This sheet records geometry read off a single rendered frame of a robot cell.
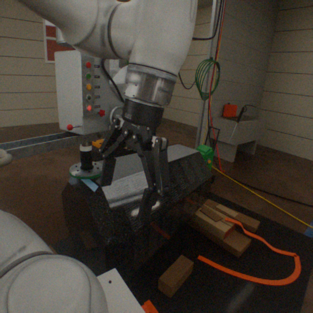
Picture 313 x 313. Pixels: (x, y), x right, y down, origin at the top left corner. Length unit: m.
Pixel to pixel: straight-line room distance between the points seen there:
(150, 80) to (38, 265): 0.32
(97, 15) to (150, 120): 0.20
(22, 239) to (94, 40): 0.39
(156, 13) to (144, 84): 0.10
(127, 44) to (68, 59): 0.78
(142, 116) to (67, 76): 0.83
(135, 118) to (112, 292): 0.47
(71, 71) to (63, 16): 0.72
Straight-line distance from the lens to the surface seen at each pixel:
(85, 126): 1.09
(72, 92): 1.11
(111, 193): 1.21
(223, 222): 2.15
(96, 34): 0.41
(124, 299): 0.62
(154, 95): 0.34
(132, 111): 0.35
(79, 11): 0.41
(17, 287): 0.34
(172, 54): 0.34
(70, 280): 0.33
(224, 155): 4.41
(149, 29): 0.34
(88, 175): 1.22
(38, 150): 1.02
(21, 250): 0.44
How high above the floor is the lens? 1.43
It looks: 21 degrees down
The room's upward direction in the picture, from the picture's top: 4 degrees clockwise
